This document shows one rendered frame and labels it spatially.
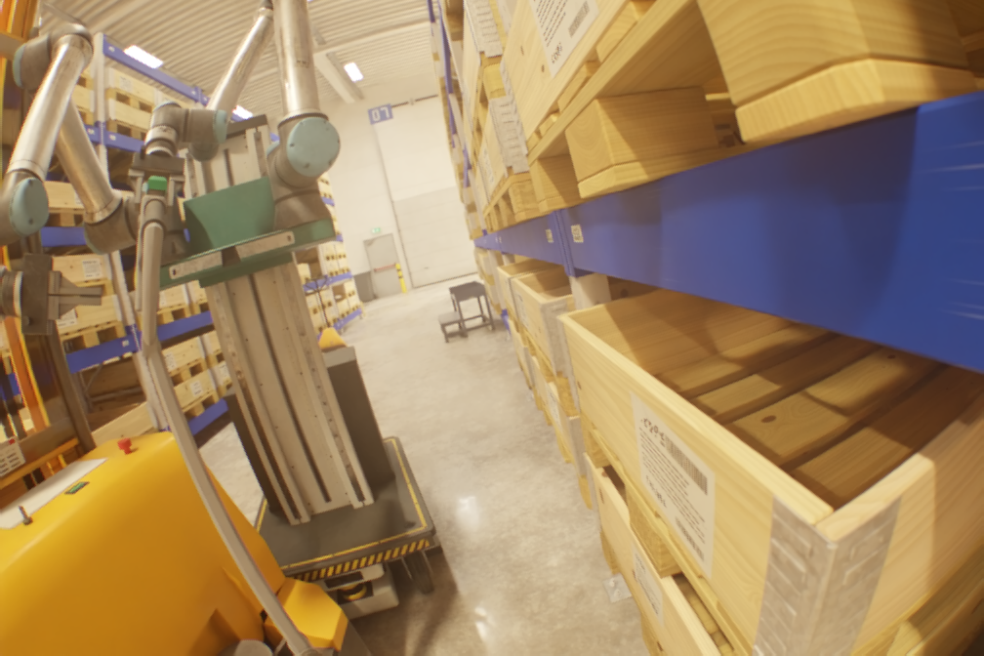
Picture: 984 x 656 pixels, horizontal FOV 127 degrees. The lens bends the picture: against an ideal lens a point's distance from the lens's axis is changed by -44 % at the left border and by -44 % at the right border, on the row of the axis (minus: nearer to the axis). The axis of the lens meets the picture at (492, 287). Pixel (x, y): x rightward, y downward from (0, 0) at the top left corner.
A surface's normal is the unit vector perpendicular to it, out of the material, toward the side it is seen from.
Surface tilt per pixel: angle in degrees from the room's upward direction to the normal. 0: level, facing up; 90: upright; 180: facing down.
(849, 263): 90
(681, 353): 90
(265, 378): 90
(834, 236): 90
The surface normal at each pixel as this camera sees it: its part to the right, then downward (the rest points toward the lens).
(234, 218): 0.33, 0.03
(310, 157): 0.65, 0.02
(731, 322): 0.07, 0.10
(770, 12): -0.97, 0.25
